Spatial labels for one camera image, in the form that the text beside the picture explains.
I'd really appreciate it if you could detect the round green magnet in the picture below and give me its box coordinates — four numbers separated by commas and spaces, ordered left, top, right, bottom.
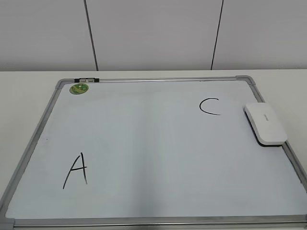
70, 83, 89, 95

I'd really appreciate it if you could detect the white board eraser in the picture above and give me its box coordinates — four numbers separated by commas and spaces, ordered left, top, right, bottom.
244, 103, 288, 146

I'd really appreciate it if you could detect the white board with aluminium frame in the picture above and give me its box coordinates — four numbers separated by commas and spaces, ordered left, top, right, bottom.
0, 76, 307, 230

